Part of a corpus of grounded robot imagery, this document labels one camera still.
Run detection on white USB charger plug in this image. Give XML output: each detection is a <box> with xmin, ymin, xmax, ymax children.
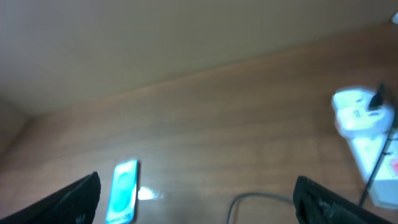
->
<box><xmin>331</xmin><ymin>86</ymin><xmax>394</xmax><ymax>139</ymax></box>

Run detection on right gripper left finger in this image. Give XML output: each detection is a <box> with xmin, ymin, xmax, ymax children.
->
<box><xmin>1</xmin><ymin>171</ymin><xmax>101</xmax><ymax>224</ymax></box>

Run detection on teal Galaxy smartphone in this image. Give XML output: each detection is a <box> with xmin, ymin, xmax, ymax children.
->
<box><xmin>105</xmin><ymin>160</ymin><xmax>139</xmax><ymax>224</ymax></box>

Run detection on white power strip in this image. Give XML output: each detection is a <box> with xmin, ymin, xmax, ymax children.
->
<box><xmin>331</xmin><ymin>86</ymin><xmax>398</xmax><ymax>210</ymax></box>

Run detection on black USB charging cable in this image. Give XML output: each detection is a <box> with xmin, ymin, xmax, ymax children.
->
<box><xmin>226</xmin><ymin>82</ymin><xmax>398</xmax><ymax>224</ymax></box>

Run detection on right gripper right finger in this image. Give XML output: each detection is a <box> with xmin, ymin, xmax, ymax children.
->
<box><xmin>293</xmin><ymin>175</ymin><xmax>391</xmax><ymax>224</ymax></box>

